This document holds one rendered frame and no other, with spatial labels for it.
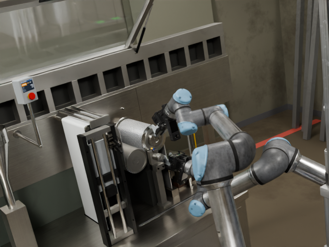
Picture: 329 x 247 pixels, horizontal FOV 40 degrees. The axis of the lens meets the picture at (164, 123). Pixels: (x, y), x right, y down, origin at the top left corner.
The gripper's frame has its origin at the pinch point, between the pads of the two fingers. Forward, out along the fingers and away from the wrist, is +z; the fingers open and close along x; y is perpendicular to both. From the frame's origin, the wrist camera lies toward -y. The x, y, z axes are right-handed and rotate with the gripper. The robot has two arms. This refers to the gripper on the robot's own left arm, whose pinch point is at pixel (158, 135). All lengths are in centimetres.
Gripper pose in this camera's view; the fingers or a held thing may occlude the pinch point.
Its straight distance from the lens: 220.3
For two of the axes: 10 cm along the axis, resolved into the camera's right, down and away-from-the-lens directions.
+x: -7.8, 3.2, -5.4
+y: -5.2, -8.2, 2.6
